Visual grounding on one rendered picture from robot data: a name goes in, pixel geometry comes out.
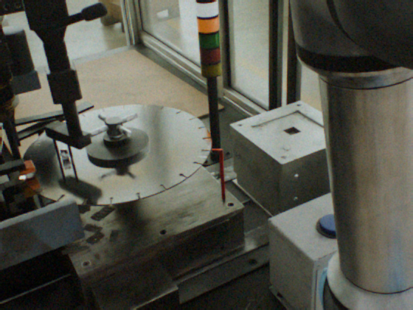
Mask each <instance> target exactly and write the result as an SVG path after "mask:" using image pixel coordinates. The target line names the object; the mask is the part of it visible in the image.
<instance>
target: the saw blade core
mask: <svg viewBox="0 0 413 310"><path fill-rule="evenodd" d="M144 106H145V108H144ZM103 110H104V111H103ZM103 110H102V109H101V108H100V109H97V110H93V111H89V112H86V113H84V114H83V115H84V116H85V117H83V115H82V114H80V115H79V117H80V123H81V126H82V130H83V131H86V132H88V133H89V132H91V131H93V130H95V129H97V128H100V127H102V126H104V125H105V123H104V122H103V121H102V120H100V119H98V117H97V115H98V114H103V115H105V116H106V117H108V118H109V117H120V118H123V117H126V116H128V115H130V114H133V113H135V112H136V113H138V115H139V116H138V118H136V119H134V120H131V121H129V122H127V123H124V124H123V127H131V128H138V129H141V130H143V131H145V132H146V133H147V134H148V137H149V143H150V144H149V147H148V150H147V151H146V152H145V153H144V154H143V155H141V156H140V157H138V158H136V159H134V160H131V161H129V162H124V163H119V164H112V165H108V164H101V163H98V162H95V161H93V160H92V159H90V158H89V157H88V154H87V152H86V147H85V148H83V149H81V150H79V149H77V148H74V147H72V146H71V148H72V153H73V157H72V158H71V157H70V155H69V159H67V160H62V156H61V155H60V157H61V160H60V161H58V156H57V153H56V150H55V145H54V142H53V139H50V138H48V137H47V136H46V133H44V134H42V135H41V136H39V137H38V138H37V139H35V140H34V141H33V142H32V143H31V144H30V145H29V147H28V148H27V150H26V151H25V152H24V155H23V157H22V159H23V161H24V162H25V161H27V160H31V161H32V163H33V165H34V167H35V172H33V173H28V174H26V175H24V176H25V177H24V181H25V183H26V184H27V186H28V187H29V188H30V189H31V190H32V191H34V192H35V193H37V194H38V195H39V196H42V197H44V198H45V199H51V200H53V201H58V202H59V201H62V200H64V199H68V198H71V197H74V198H75V200H76V202H77V205H80V206H81V205H82V204H83V206H106V205H110V202H111V200H110V199H112V203H111V204H112V205H114V204H124V203H128V202H134V201H138V200H139V198H138V196H137V194H139V197H140V199H145V198H148V197H151V196H154V195H156V194H159V193H162V192H164V191H165V189H166V190H169V189H170V188H172V187H175V186H176V185H178V184H180V183H182V182H183V181H184V180H185V179H187V178H188V177H190V176H192V175H193V174H194V173H195V172H196V171H197V170H198V169H199V168H200V167H201V166H202V165H203V164H204V163H205V161H206V160H207V158H208V156H209V153H210V151H211V148H212V138H211V134H210V132H209V130H208V128H207V127H206V126H205V125H204V124H203V123H202V122H201V121H200V120H199V119H198V118H197V117H195V116H193V115H191V114H189V113H187V112H183V111H180V110H178V109H174V108H169V107H164V106H152V105H129V106H125V108H123V106H111V107H107V108H103ZM177 113H178V114H177ZM198 155H200V156H207V158H200V157H198ZM194 163H197V164H194ZM33 179H34V180H33ZM160 186H163V187H160ZM164 188H165V189H164ZM44 189H46V190H44ZM61 196H62V197H61ZM60 197H61V198H60ZM58 199H59V200H58ZM84 199H87V200H85V202H84ZM83 202H84V203H83Z"/></svg>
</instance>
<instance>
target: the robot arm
mask: <svg viewBox="0 0 413 310"><path fill-rule="evenodd" d="M290 3H291V13H292V19H293V24H294V28H293V30H294V40H295V46H296V55H297V57H298V60H299V61H300V62H301V63H302V64H303V65H304V66H305V67H307V68H309V69H310V70H312V71H313V72H315V73H317V74H318V79H319V91H320V98H321V104H322V116H323V120H322V123H323V130H324V141H325V148H326V155H327V168H328V175H329V180H330V187H331V193H332V200H333V213H334V219H335V226H336V239H337V246H338V250H337V251H336V252H335V253H334V255H333V256H332V258H331V259H330V260H329V261H328V267H327V268H324V269H323V270H322V273H321V275H320V276H321V277H320V281H319V298H320V301H321V304H322V309H323V310H413V0H290Z"/></svg>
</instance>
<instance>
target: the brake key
mask: <svg viewBox="0 0 413 310"><path fill-rule="evenodd" d="M320 228H321V230H322V231H324V232H325V233H327V234H330V235H336V226H335V219H334V214H327V215H325V216H323V217H322V218H321V220H320Z"/></svg>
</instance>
